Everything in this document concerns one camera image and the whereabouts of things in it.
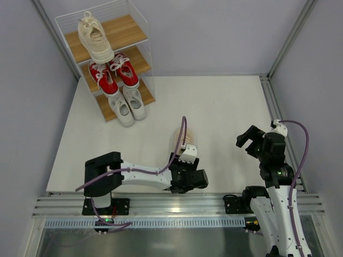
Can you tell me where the beige lace sneaker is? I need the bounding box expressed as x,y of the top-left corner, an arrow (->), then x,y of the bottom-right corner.
78,11 -> 114,64
169,127 -> 196,160

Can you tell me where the white sneaker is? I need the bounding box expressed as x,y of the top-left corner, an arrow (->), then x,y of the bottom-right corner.
123,86 -> 146,120
108,92 -> 134,127

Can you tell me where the red sneaker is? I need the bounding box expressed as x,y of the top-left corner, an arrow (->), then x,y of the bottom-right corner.
88,61 -> 119,97
109,51 -> 139,88

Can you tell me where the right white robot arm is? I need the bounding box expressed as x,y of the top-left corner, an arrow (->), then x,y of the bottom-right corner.
236,120 -> 312,256

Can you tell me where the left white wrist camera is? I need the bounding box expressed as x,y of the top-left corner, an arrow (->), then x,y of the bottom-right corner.
178,144 -> 197,164

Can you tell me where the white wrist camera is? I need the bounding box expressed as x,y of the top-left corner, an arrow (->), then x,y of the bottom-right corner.
178,144 -> 197,164
271,119 -> 288,138

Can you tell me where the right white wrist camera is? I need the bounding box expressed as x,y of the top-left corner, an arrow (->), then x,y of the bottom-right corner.
271,119 -> 288,138

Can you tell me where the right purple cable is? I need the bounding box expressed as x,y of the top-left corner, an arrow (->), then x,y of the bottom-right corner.
277,119 -> 310,252

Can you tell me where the purple cable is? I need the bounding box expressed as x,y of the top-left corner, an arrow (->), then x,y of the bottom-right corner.
76,116 -> 188,233
277,119 -> 310,252

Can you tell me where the grey slotted cable duct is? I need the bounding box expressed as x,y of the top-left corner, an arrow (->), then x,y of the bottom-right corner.
44,216 -> 245,229

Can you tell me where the right aluminium frame post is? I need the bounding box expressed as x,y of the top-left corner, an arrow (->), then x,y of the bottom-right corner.
266,0 -> 318,78

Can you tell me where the aluminium frame post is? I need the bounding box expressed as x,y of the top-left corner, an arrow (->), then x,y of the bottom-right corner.
266,0 -> 318,78
31,0 -> 59,47

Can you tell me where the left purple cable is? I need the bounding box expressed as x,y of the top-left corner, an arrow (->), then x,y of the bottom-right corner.
76,116 -> 188,233

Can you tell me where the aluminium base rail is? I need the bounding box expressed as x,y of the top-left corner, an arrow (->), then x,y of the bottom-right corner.
32,191 -> 326,219

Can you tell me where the left aluminium frame post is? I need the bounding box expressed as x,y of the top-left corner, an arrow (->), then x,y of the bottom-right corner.
31,0 -> 59,47

